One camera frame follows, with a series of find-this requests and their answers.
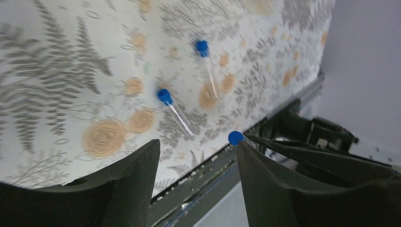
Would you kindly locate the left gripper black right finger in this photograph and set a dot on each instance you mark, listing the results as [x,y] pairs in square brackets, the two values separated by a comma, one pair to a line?
[276,196]

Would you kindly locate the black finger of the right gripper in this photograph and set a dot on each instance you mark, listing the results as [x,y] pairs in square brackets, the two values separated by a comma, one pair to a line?
[336,168]

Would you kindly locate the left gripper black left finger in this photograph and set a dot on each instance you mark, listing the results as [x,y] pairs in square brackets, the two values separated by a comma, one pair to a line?
[118,195]

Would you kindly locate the test tube blue cap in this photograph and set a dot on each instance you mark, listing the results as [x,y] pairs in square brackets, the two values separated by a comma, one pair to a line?
[235,137]
[202,47]
[177,115]

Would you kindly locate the floral patterned table mat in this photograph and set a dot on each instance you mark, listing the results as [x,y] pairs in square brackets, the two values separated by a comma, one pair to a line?
[79,79]

